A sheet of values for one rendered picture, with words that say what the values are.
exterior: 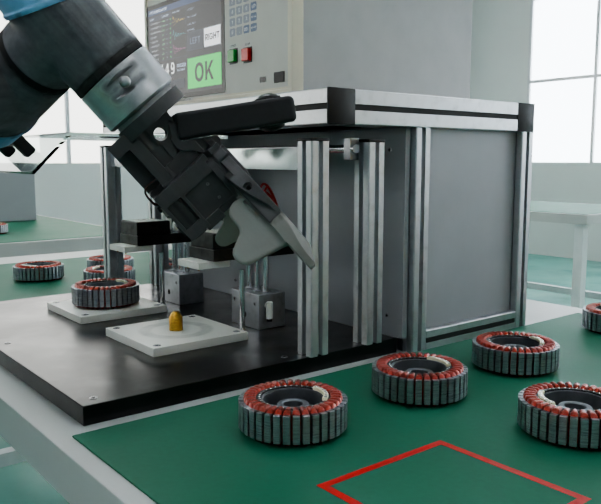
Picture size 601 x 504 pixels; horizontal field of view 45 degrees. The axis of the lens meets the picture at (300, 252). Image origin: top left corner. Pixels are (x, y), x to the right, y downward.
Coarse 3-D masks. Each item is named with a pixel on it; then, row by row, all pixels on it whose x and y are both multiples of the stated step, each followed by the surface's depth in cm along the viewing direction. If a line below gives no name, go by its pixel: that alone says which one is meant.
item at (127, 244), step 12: (132, 228) 123; (144, 228) 122; (156, 228) 124; (168, 228) 125; (120, 240) 127; (132, 240) 123; (144, 240) 122; (156, 240) 124; (168, 240) 125; (180, 240) 126; (180, 252) 130
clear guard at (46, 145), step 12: (72, 132) 104; (84, 132) 105; (36, 144) 110; (48, 144) 105; (60, 144) 103; (0, 156) 118; (12, 156) 113; (36, 156) 105; (48, 156) 102; (0, 168) 113; (12, 168) 108; (24, 168) 104; (36, 168) 101
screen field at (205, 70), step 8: (200, 56) 117; (208, 56) 115; (216, 56) 113; (192, 64) 119; (200, 64) 117; (208, 64) 115; (216, 64) 113; (192, 72) 119; (200, 72) 117; (208, 72) 115; (216, 72) 114; (192, 80) 120; (200, 80) 118; (208, 80) 116; (216, 80) 114; (192, 88) 120
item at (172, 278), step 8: (168, 272) 130; (176, 272) 130; (184, 272) 129; (192, 272) 130; (200, 272) 130; (168, 280) 130; (176, 280) 128; (184, 280) 127; (192, 280) 128; (200, 280) 130; (168, 288) 130; (176, 288) 128; (184, 288) 128; (192, 288) 129; (200, 288) 130; (168, 296) 130; (176, 296) 128; (184, 296) 128; (192, 296) 129; (200, 296) 130
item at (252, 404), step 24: (264, 384) 77; (288, 384) 78; (312, 384) 77; (240, 408) 72; (264, 408) 70; (288, 408) 69; (312, 408) 69; (336, 408) 71; (264, 432) 69; (288, 432) 69; (312, 432) 69; (336, 432) 71
